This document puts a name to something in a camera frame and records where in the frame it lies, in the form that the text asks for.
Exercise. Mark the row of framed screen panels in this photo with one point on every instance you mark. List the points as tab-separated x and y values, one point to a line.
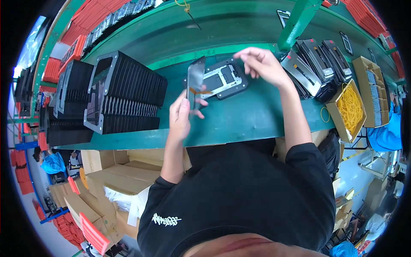
106	24

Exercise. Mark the small cardboard boxes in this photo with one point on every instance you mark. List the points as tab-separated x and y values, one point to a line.
343	205

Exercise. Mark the cardboard box of yellow rubber bands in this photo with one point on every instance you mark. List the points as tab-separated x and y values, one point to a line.
348	109

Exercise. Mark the green metal post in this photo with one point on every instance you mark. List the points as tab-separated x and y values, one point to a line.
297	22

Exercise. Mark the person's right hand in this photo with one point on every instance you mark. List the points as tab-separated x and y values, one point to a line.
266	66

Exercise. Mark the partitioned cardboard box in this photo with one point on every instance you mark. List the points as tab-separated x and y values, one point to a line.
369	90

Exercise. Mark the stacks of red trays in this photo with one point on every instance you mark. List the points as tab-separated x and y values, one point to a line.
86	19
366	16

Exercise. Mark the white machine frame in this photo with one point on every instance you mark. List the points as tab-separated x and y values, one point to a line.
375	165

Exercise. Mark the phone screen panel on belt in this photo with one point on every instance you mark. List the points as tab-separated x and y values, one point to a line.
283	16
346	43
371	55

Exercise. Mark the blue rack with red trays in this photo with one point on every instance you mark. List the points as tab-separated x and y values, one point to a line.
27	180

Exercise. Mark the stack of black screen panels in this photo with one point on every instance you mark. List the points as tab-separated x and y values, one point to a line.
318	61
337	59

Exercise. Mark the red plastic tray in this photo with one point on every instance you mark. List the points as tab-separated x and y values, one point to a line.
93	236

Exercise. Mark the heap of cardboard cartons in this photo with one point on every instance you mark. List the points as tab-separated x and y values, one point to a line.
112	189

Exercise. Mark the person's body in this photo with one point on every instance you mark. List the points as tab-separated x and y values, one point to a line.
237	199

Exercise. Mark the loose yellow rubber band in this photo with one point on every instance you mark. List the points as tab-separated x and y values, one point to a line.
321	114

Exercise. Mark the dark phone screen panel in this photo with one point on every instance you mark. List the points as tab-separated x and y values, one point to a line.
196	75

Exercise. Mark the large black slotted screen rack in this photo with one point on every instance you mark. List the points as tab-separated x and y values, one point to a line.
128	93

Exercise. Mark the stack of grey-backed screen panels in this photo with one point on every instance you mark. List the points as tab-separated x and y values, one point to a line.
300	75

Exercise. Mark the black jig with metal plate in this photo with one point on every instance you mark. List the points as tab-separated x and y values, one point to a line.
224	82

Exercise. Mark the person's left hand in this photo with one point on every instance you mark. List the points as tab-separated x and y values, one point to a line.
178	122

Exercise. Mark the black bag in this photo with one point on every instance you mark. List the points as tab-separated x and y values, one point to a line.
330	151

